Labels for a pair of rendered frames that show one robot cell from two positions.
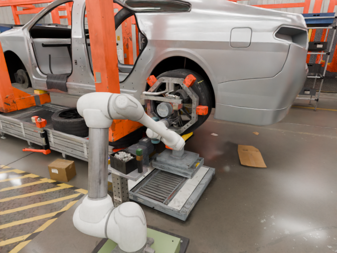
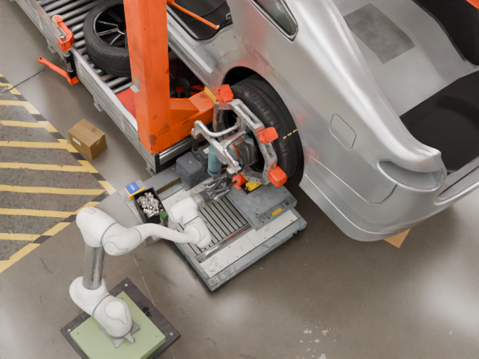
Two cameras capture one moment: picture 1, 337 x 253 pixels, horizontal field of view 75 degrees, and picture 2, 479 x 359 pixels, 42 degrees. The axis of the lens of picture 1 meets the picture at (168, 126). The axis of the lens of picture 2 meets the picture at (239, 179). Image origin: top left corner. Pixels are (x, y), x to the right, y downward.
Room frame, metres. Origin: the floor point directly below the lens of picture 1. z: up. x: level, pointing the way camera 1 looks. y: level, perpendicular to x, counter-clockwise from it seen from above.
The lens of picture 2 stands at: (-0.07, -0.71, 3.89)
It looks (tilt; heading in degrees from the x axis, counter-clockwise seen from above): 57 degrees down; 17
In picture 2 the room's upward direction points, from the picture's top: 7 degrees clockwise
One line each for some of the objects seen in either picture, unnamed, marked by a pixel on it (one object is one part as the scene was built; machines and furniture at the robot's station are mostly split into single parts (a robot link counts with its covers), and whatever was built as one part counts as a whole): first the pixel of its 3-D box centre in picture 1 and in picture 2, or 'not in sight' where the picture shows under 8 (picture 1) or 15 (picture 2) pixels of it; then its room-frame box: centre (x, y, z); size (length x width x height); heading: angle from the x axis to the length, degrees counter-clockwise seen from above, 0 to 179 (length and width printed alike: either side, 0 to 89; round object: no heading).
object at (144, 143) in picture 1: (145, 153); (206, 165); (2.21, 0.26, 0.26); 0.42 x 0.18 x 0.35; 151
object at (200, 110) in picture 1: (201, 110); (276, 177); (1.94, -0.31, 0.85); 0.09 x 0.08 x 0.07; 61
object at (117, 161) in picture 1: (124, 160); (150, 207); (1.60, 0.37, 0.51); 0.20 x 0.14 x 0.13; 52
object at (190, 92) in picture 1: (171, 106); (243, 142); (2.09, -0.03, 0.85); 0.54 x 0.07 x 0.54; 61
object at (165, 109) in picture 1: (167, 107); (234, 147); (2.03, 0.01, 0.85); 0.21 x 0.14 x 0.14; 151
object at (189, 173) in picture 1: (177, 162); (254, 191); (2.24, -0.11, 0.13); 0.50 x 0.36 x 0.10; 61
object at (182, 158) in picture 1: (178, 147); (256, 176); (2.24, -0.11, 0.32); 0.40 x 0.30 x 0.28; 61
